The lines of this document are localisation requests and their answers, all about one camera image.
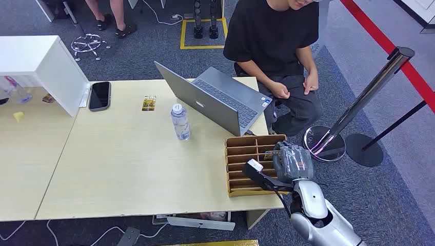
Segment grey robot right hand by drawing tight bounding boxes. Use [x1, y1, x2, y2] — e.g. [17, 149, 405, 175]
[271, 140, 314, 185]

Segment person's right hand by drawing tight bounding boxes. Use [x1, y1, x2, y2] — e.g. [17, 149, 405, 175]
[268, 81, 291, 100]

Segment person's left hand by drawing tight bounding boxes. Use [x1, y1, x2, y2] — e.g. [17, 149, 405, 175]
[303, 71, 320, 96]

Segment wooden slotted card organizer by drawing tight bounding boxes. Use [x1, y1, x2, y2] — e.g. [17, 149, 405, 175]
[224, 134, 288, 198]

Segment person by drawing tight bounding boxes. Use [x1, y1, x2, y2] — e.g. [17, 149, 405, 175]
[223, 0, 324, 137]

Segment yellow green printed card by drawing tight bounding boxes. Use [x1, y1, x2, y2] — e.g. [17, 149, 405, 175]
[142, 95, 157, 112]

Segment standing person's legs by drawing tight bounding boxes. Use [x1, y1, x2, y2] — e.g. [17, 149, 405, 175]
[84, 0, 139, 39]

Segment grey open laptop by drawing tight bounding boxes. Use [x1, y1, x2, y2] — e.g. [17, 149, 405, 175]
[153, 60, 273, 137]

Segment wooden table leg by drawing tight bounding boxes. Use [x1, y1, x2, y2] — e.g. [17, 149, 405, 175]
[246, 208, 271, 231]

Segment red barrier belt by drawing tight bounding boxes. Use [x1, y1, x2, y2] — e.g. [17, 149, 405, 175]
[339, 0, 435, 115]

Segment black robot leg stand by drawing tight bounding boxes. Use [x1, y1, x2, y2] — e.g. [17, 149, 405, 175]
[193, 0, 204, 39]
[208, 0, 220, 40]

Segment clear plastic water bottle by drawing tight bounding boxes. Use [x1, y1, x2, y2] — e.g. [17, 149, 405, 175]
[170, 103, 191, 141]

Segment white board under table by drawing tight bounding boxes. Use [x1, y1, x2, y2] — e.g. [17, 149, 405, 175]
[166, 216, 236, 232]

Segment yellow strip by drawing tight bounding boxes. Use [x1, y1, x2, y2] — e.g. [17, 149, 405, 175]
[162, 239, 260, 246]

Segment yellow floor tape square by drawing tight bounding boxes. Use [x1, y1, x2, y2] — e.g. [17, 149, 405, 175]
[180, 17, 229, 51]

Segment white counter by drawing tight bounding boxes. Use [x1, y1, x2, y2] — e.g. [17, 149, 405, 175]
[393, 0, 435, 35]

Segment grey metal foot plate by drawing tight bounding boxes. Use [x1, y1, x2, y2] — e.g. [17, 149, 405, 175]
[116, 226, 141, 246]

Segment black smartphone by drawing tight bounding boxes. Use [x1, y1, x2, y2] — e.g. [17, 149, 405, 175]
[88, 81, 112, 112]

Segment chrome chair star base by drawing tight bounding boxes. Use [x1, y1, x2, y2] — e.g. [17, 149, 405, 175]
[70, 33, 111, 62]

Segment white cabinet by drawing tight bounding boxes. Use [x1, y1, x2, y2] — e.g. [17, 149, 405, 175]
[0, 35, 90, 118]

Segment clear bottle with pink label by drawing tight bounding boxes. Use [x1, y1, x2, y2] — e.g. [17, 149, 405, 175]
[0, 75, 33, 105]

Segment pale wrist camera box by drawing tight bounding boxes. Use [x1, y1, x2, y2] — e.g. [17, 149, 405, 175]
[242, 158, 273, 186]

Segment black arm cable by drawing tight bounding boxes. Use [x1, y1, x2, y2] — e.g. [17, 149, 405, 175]
[262, 176, 296, 219]

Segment chrome stanchion post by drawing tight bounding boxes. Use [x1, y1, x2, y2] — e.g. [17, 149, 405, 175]
[302, 46, 416, 162]

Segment black stanchion post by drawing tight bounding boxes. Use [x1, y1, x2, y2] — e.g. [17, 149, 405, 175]
[344, 100, 427, 168]

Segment white floor cable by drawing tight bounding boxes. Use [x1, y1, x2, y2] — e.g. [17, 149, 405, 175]
[141, 0, 184, 27]

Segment white cable under table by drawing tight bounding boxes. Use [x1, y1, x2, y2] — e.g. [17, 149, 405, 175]
[45, 219, 171, 246]

